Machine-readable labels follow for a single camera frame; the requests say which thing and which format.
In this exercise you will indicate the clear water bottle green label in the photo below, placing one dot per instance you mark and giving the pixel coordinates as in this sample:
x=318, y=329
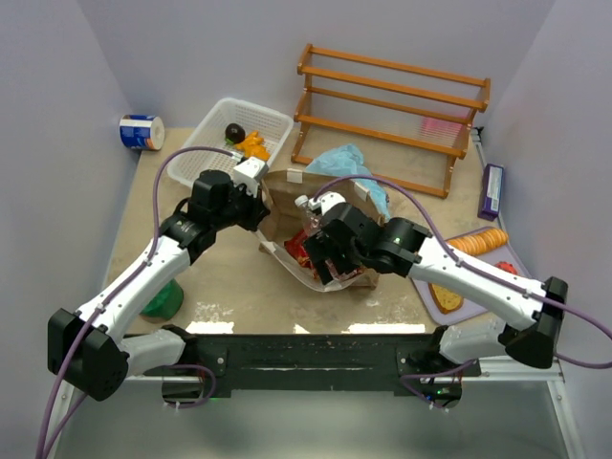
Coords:
x=310, y=226

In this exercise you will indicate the white plastic basket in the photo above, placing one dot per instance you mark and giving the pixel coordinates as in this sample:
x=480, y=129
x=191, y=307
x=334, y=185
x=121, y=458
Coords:
x=273, y=126

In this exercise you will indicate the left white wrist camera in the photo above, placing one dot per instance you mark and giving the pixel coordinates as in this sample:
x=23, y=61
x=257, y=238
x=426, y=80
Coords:
x=250, y=172

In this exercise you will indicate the dark round fruit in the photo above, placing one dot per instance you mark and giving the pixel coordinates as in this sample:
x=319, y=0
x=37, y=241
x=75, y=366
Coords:
x=234, y=133

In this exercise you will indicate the purple box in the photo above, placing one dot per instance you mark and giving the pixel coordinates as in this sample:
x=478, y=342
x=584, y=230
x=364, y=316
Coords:
x=491, y=190

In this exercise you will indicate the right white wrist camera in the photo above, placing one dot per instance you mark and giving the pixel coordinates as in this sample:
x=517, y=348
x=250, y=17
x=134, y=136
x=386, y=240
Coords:
x=317, y=207

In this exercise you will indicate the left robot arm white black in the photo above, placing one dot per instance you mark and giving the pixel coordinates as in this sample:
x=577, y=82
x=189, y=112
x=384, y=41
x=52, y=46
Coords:
x=89, y=348

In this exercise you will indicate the blue white paper roll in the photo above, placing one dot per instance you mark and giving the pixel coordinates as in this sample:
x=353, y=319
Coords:
x=142, y=132

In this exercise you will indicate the red frosted donut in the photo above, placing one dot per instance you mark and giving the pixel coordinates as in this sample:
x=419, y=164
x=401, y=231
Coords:
x=506, y=267

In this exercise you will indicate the green plastic bag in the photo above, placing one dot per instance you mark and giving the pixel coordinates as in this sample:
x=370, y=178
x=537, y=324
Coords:
x=166, y=303

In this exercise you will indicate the black base frame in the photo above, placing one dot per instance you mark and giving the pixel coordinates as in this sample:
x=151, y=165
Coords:
x=396, y=363

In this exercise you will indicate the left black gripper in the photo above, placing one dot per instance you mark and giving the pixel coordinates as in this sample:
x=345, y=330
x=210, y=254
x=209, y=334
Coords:
x=254, y=210

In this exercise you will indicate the red snack chip bag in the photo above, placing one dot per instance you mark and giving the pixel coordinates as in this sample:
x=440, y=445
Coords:
x=294, y=247

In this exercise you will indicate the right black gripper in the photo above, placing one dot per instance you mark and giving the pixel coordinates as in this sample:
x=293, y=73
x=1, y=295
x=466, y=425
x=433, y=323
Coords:
x=330, y=241

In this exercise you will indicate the bread slice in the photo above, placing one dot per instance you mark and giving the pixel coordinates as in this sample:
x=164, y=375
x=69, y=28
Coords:
x=445, y=300

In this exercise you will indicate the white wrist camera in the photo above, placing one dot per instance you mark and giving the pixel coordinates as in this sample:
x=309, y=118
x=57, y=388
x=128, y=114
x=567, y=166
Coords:
x=250, y=172
x=317, y=207

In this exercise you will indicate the wooden orange shelf rack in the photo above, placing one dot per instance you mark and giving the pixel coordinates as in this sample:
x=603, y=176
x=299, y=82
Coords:
x=411, y=106

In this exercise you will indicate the brown paper grocery bag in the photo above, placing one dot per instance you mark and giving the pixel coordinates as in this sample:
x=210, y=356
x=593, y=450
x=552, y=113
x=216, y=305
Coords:
x=281, y=188

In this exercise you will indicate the lavender plastic tray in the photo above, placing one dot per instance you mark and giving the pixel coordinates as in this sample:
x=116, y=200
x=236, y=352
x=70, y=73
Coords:
x=478, y=306

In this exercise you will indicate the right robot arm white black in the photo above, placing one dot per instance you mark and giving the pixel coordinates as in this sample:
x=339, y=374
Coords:
x=396, y=250

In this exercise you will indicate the orange food piece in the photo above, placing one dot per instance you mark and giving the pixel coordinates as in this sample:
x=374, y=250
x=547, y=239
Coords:
x=253, y=147

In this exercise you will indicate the light blue plastic bag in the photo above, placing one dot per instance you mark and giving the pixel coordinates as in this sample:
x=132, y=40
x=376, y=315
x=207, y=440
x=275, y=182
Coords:
x=346, y=160

